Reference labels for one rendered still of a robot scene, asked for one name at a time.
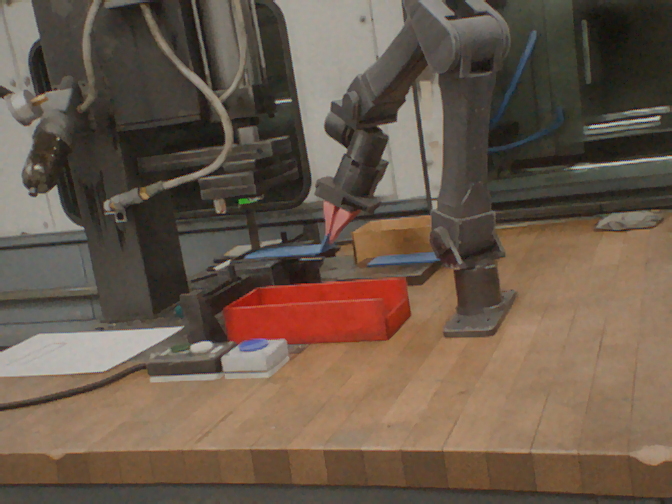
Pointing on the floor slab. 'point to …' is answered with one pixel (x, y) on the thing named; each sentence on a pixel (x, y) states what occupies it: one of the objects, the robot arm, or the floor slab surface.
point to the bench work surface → (396, 402)
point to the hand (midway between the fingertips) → (330, 239)
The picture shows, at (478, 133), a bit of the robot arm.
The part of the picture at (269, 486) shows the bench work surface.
